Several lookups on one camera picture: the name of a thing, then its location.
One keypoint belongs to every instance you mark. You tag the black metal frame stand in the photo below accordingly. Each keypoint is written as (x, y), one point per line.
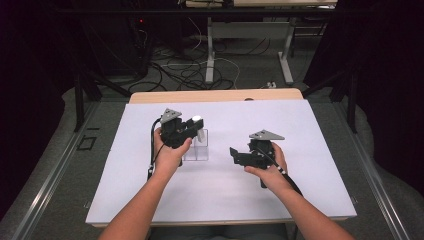
(350, 96)
(80, 96)

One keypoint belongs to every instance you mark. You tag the white tube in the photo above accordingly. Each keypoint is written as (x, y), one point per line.
(199, 128)

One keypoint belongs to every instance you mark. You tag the metal floor rail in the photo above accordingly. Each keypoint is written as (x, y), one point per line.
(373, 173)
(50, 180)

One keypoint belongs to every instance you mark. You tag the person's left hand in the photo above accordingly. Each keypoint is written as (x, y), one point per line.
(168, 160)

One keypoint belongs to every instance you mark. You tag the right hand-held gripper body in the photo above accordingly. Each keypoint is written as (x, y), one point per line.
(261, 151)

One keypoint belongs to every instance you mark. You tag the white-legged desk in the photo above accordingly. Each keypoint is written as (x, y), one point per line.
(250, 30)

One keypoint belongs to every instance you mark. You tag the wooden table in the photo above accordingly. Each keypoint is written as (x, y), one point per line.
(200, 96)

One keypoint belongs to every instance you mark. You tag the white table mat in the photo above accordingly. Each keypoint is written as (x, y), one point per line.
(226, 200)

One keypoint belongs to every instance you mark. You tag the white power plug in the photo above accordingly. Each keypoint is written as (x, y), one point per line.
(271, 85)

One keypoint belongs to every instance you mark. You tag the clear plastic compartment organizer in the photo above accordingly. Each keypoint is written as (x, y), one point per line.
(200, 150)

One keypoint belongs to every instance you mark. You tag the black computer tower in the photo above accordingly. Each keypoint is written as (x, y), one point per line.
(141, 46)

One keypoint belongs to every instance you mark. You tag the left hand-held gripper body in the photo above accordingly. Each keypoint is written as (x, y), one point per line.
(173, 131)

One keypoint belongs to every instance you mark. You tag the person's right hand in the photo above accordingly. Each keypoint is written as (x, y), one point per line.
(271, 176)

